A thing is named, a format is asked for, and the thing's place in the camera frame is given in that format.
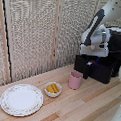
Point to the black air fryer drawer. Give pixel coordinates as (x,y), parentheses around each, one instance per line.
(102,73)

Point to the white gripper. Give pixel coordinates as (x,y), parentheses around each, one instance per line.
(94,51)

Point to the small white bowl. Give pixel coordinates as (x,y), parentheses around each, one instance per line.
(52,93)

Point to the white floral rim plate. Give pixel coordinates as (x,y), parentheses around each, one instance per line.
(21,99)

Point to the woven wicker folding screen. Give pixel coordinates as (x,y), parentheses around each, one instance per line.
(30,35)

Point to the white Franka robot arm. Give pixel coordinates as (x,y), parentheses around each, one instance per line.
(97,27)

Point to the pink plastic cup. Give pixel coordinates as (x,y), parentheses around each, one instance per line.
(75,81)

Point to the yellow food in bowl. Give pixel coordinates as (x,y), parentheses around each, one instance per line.
(53,88)

